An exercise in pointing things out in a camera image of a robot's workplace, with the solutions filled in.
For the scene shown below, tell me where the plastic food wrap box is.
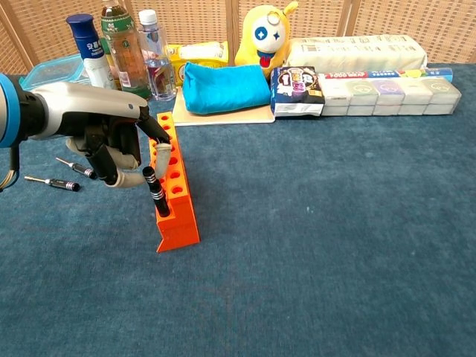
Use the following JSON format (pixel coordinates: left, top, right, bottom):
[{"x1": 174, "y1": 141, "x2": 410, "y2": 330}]
[{"x1": 318, "y1": 67, "x2": 454, "y2": 81}]

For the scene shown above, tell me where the wicker folding screen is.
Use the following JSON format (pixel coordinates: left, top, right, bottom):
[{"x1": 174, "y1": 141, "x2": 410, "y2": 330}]
[{"x1": 0, "y1": 0, "x2": 476, "y2": 75}]

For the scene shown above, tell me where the blue carpet table cover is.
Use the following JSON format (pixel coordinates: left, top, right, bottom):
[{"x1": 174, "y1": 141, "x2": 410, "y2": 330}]
[{"x1": 0, "y1": 62, "x2": 476, "y2": 357}]

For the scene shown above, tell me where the blue folded cloth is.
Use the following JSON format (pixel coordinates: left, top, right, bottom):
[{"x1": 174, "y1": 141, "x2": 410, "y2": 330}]
[{"x1": 181, "y1": 61, "x2": 271, "y2": 115}]

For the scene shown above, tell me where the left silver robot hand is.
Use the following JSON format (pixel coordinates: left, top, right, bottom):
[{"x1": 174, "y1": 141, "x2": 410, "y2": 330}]
[{"x1": 29, "y1": 81, "x2": 173, "y2": 189}]

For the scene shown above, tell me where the yellow snack bag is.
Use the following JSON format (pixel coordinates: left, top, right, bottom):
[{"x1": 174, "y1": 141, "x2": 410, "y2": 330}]
[{"x1": 165, "y1": 40, "x2": 230, "y2": 89}]

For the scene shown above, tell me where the wooden cutting board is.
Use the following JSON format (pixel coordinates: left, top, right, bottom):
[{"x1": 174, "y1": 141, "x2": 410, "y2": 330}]
[{"x1": 173, "y1": 87, "x2": 276, "y2": 127}]

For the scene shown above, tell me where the green label tea bottle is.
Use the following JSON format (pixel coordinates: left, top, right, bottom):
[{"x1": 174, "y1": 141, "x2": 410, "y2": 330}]
[{"x1": 100, "y1": 0, "x2": 153, "y2": 101}]

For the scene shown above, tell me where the pastel pocket tissue multipack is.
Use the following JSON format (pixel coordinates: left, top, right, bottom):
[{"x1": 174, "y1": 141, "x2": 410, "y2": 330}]
[{"x1": 318, "y1": 77, "x2": 463, "y2": 117}]

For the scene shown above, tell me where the clear container teal lid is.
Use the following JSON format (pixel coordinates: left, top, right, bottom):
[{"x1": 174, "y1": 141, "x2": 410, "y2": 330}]
[{"x1": 22, "y1": 55, "x2": 92, "y2": 89}]

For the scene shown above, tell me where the left wrist cable bundle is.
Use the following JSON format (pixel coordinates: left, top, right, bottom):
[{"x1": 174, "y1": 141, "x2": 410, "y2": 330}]
[{"x1": 0, "y1": 144, "x2": 20, "y2": 193}]

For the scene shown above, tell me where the large white tissue pack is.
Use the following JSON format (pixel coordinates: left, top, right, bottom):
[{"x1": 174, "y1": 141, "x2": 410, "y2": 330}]
[{"x1": 288, "y1": 33, "x2": 428, "y2": 74}]

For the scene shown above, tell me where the orange screwdriver holder rack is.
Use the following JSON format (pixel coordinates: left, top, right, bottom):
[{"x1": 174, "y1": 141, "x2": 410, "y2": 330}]
[{"x1": 147, "y1": 111, "x2": 202, "y2": 254}]

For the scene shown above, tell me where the white bottle blue cap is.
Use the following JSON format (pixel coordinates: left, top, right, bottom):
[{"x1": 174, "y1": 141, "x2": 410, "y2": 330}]
[{"x1": 65, "y1": 13, "x2": 120, "y2": 90}]

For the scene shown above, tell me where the yellow plush toy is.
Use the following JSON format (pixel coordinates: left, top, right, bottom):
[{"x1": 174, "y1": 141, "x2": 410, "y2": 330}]
[{"x1": 234, "y1": 1, "x2": 300, "y2": 79}]

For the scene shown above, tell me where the clear water bottle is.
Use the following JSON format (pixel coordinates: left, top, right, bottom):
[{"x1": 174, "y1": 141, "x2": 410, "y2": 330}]
[{"x1": 137, "y1": 9, "x2": 178, "y2": 102}]

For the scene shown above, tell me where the black handled screwdriver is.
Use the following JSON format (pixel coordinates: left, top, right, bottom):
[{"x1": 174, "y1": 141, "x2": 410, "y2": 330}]
[
  {"x1": 55, "y1": 157, "x2": 98, "y2": 180},
  {"x1": 24, "y1": 176, "x2": 81, "y2": 193},
  {"x1": 151, "y1": 187, "x2": 173, "y2": 219},
  {"x1": 143, "y1": 166, "x2": 161, "y2": 194}
]

